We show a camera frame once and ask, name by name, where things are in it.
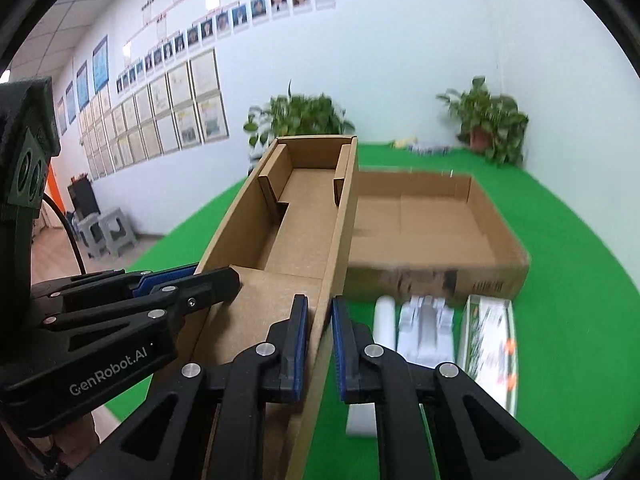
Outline white hair dryer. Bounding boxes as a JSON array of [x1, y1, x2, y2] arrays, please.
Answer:
[[346, 296, 396, 438]]

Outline white folding stand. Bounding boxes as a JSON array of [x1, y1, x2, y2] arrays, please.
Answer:
[[396, 296, 454, 368]]

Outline narrow cardboard divider box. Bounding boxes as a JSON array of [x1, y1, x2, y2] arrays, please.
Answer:
[[177, 134, 358, 479]]

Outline white and green book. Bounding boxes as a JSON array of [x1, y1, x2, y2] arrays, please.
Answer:
[[457, 295, 518, 416]]

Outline grey plastic stool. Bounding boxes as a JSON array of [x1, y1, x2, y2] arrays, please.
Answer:
[[77, 208, 138, 258]]

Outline black cabinet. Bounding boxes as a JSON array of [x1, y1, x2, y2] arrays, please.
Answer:
[[67, 176, 101, 221]]

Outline green table cloth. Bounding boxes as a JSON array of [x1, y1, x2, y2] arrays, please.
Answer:
[[107, 144, 639, 479]]

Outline large flat cardboard box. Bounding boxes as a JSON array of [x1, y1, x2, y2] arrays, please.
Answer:
[[344, 170, 530, 307]]

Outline colourful small packet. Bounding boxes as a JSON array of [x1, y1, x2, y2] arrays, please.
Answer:
[[408, 143, 451, 156]]

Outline yellow small item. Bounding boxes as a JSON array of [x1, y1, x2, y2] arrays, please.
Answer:
[[392, 136, 418, 150]]

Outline plant in brown pot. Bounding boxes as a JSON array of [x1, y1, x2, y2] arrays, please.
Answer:
[[436, 76, 529, 167]]

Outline plant in white pot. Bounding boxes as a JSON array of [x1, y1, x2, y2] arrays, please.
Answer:
[[243, 84, 356, 174]]

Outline black cable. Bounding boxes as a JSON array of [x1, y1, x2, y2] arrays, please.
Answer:
[[41, 193, 87, 276]]

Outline framed certificates on wall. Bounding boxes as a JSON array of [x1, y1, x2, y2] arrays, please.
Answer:
[[53, 44, 231, 185]]

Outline portrait photos on wall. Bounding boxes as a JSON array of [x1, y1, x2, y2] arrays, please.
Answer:
[[115, 0, 335, 96]]

